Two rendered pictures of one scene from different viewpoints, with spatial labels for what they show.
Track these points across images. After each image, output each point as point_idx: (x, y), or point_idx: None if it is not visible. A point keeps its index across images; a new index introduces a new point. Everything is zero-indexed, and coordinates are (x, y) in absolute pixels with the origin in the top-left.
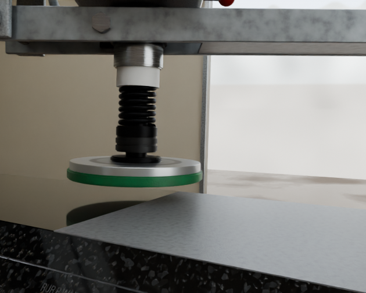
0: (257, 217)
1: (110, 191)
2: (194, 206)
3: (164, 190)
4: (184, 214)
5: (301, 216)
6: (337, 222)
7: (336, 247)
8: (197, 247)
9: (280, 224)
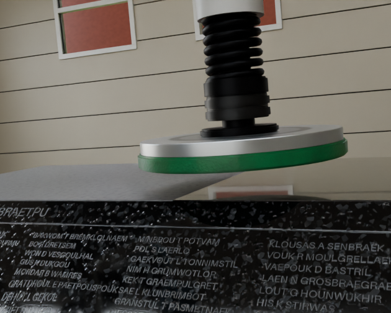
0: (108, 180)
1: (291, 187)
2: (162, 182)
3: (198, 199)
4: (178, 175)
5: (61, 185)
6: (43, 184)
7: (90, 172)
8: None
9: (98, 178)
